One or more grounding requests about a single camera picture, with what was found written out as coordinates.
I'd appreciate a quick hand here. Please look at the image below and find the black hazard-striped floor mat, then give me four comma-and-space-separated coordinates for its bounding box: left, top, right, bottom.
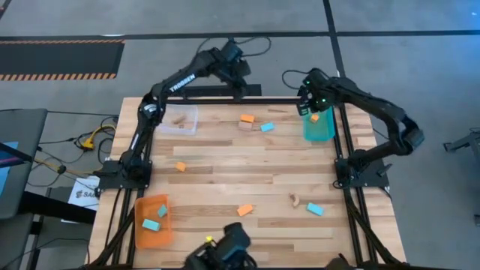
0, 39, 126, 82

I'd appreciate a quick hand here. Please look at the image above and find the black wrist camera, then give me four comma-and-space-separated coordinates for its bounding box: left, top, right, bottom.
316, 95, 333, 113
221, 40, 243, 63

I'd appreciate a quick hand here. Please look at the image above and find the yellow plug cable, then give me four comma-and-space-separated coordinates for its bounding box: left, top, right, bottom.
76, 124, 117, 152

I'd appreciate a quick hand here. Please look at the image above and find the black aluminium table frame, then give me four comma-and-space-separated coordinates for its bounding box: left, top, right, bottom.
80, 96, 408, 270

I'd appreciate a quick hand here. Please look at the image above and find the orange plastic bin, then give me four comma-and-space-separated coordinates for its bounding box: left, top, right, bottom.
133, 193, 174, 251

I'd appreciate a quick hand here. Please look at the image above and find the grey side table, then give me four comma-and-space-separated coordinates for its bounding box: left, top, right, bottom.
0, 108, 49, 221

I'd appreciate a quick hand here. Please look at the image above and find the teal plastic bin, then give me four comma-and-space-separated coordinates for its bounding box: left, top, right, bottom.
302, 106, 337, 143

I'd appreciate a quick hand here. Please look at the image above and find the grey seat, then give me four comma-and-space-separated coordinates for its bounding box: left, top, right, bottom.
0, 212, 35, 270

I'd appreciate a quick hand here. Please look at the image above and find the thin yellow cable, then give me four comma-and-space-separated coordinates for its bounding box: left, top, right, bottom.
34, 157, 95, 177

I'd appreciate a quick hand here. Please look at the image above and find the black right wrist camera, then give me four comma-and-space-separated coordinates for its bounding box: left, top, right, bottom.
316, 95, 333, 113

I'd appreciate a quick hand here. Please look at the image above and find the black metal bar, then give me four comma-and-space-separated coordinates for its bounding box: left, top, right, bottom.
18, 190, 98, 226

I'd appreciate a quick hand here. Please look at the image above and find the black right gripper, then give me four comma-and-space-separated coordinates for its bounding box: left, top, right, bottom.
296, 68, 335, 117

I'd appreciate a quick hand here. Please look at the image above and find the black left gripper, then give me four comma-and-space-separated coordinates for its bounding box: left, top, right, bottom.
220, 55, 253, 102

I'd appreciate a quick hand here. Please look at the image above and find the clear plastic bin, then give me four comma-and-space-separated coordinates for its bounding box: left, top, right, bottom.
156, 103, 199, 136

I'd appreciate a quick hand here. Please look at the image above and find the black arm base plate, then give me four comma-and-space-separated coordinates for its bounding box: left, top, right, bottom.
334, 157, 391, 188
97, 159, 153, 191

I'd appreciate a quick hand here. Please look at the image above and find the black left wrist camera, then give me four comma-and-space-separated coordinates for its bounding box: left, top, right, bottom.
221, 40, 243, 63

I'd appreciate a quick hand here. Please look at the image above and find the white paper sign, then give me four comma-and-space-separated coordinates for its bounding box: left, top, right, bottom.
68, 175, 101, 212

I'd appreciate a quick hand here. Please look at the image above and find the blue flat panel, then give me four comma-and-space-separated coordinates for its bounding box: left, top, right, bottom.
0, 141, 20, 196

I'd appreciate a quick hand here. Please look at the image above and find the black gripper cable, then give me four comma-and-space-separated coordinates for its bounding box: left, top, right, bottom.
196, 36, 272, 58
281, 68, 312, 92

